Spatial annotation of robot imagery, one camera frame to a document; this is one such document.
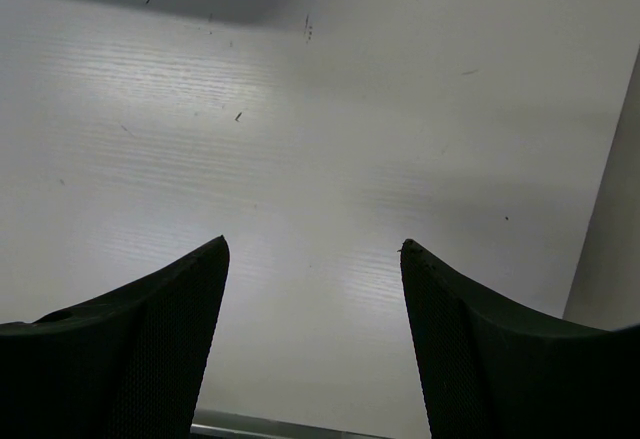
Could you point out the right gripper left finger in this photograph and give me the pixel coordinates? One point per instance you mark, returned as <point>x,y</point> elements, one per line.
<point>126,364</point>

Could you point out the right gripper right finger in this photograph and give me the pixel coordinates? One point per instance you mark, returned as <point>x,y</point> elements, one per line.
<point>490,367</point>

